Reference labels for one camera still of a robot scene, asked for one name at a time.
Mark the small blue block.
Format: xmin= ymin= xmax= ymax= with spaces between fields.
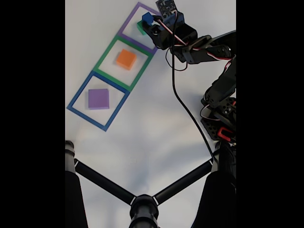
xmin=142 ymin=12 xmax=154 ymax=26

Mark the green block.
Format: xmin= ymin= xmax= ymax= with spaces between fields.
xmin=137 ymin=20 xmax=147 ymax=36

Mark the orange block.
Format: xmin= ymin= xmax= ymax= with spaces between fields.
xmin=115 ymin=49 xmax=138 ymax=71

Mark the large purple block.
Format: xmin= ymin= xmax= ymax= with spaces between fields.
xmin=88 ymin=88 xmax=110 ymax=110

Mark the red clamp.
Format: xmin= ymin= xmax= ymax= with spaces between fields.
xmin=218 ymin=127 xmax=235 ymax=141

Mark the black tripod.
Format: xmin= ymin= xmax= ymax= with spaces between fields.
xmin=65 ymin=140 xmax=237 ymax=228

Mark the red white servo wire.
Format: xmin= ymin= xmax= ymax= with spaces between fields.
xmin=156 ymin=11 xmax=235 ymax=72

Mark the camera board with blue mount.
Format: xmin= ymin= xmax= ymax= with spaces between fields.
xmin=155 ymin=0 xmax=185 ymax=28

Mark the purple square frame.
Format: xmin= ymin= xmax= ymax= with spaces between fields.
xmin=117 ymin=1 xmax=164 ymax=55

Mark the green square frame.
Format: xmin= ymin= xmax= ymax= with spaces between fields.
xmin=92 ymin=35 xmax=153 ymax=92

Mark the blue square frame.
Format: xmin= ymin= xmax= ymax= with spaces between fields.
xmin=66 ymin=70 xmax=131 ymax=133

